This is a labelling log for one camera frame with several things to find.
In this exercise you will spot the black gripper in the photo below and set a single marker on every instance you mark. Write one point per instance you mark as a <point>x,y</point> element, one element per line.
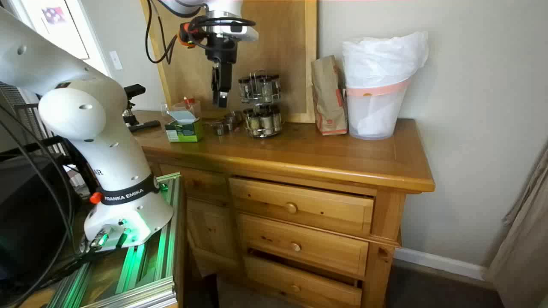
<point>222,53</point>

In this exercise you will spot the green tea box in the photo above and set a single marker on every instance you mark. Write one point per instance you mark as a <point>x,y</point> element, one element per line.
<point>182,130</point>

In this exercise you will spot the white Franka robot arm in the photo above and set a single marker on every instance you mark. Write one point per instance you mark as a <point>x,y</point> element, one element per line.
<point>108,147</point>

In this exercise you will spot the medium metal measuring cup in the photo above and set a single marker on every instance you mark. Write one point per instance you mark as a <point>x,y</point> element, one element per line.
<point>232,121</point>

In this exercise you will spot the large metal measuring cup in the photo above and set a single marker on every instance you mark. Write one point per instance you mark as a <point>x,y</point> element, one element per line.
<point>220,126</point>

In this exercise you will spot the light wood board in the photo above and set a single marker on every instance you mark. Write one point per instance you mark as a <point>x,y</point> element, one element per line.
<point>275,39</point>

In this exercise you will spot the brown paper bag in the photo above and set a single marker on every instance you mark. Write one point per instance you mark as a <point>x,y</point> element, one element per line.
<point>329,95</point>

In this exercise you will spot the wooden desk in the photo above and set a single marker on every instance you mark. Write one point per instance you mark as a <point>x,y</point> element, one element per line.
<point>319,159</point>

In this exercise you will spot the wooden drawer with knob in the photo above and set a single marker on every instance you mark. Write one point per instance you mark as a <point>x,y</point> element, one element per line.
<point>309,203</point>
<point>309,244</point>
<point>302,284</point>

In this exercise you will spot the white lined trash bin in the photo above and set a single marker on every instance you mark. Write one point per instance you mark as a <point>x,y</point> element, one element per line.
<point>379,85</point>

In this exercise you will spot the white framed poster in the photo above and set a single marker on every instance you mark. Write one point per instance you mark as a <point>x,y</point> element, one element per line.
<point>57,22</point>

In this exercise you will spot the black equipment box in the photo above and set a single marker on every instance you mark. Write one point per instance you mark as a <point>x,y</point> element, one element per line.
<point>26,215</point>

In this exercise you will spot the beige curtain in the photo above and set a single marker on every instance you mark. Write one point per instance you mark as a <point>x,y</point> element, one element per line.
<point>523,244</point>

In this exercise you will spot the black camera on tripod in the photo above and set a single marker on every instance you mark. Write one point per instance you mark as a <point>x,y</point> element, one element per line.
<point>134,107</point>

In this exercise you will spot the white wall light switch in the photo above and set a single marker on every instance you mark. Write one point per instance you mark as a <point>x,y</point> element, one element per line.
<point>115,59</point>

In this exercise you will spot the aluminium extrusion base frame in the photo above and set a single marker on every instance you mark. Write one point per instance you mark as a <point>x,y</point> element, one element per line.
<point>143,266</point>

